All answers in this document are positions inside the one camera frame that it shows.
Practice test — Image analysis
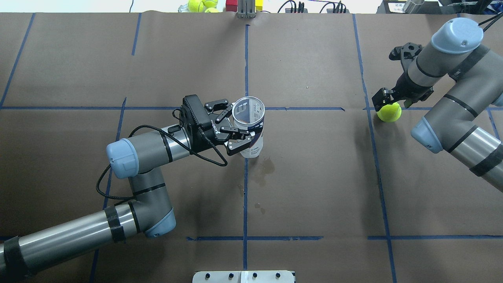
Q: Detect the yellow tennis ball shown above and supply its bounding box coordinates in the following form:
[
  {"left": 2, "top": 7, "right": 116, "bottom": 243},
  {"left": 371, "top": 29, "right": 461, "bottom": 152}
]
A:
[{"left": 377, "top": 102, "right": 402, "bottom": 123}]

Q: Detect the spare tennis ball left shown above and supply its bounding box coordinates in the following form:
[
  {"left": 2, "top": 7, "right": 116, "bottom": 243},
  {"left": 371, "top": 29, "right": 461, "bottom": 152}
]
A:
[{"left": 187, "top": 0, "right": 205, "bottom": 13}]

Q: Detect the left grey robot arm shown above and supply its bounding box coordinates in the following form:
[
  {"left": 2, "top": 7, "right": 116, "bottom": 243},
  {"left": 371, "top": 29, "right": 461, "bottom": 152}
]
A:
[{"left": 1, "top": 95, "right": 264, "bottom": 283}]

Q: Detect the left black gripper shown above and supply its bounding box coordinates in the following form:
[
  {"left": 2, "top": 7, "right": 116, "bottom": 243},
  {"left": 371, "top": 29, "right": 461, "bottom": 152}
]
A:
[{"left": 191, "top": 99, "right": 252, "bottom": 156}]

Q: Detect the aluminium frame post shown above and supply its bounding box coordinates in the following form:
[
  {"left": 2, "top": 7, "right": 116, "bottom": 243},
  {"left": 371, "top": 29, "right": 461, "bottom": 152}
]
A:
[{"left": 237, "top": 0, "right": 256, "bottom": 18}]

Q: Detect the yellow cube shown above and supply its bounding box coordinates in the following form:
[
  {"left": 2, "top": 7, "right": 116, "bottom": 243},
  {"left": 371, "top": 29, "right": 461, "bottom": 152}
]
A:
[{"left": 255, "top": 0, "right": 264, "bottom": 11}]

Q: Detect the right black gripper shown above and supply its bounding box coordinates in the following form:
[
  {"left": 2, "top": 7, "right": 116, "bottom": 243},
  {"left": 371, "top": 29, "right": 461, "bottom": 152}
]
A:
[{"left": 372, "top": 72, "right": 434, "bottom": 112}]

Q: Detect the red cube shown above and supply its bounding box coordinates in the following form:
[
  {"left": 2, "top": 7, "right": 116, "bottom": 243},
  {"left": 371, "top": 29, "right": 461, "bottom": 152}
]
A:
[{"left": 225, "top": 0, "right": 238, "bottom": 12}]

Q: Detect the spare tennis ball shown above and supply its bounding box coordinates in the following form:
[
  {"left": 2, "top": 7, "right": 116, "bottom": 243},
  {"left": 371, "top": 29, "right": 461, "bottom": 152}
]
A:
[
  {"left": 187, "top": 0, "right": 205, "bottom": 13},
  {"left": 204, "top": 7, "right": 220, "bottom": 13},
  {"left": 202, "top": 0, "right": 218, "bottom": 8}
]

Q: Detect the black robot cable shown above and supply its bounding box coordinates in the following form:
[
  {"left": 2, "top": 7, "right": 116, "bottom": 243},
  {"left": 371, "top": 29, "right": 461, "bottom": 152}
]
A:
[{"left": 96, "top": 125, "right": 228, "bottom": 201}]

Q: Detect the spare tennis ball front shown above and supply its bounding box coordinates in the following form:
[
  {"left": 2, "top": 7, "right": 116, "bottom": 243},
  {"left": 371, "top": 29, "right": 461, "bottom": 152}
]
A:
[{"left": 204, "top": 7, "right": 220, "bottom": 13}]

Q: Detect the spare tennis ball right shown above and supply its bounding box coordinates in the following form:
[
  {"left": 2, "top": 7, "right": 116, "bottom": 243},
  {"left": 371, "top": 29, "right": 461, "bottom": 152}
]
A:
[{"left": 202, "top": 0, "right": 218, "bottom": 8}]

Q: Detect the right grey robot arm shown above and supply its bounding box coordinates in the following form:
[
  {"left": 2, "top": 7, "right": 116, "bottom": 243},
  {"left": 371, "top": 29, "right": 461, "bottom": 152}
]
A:
[{"left": 372, "top": 17, "right": 503, "bottom": 191}]

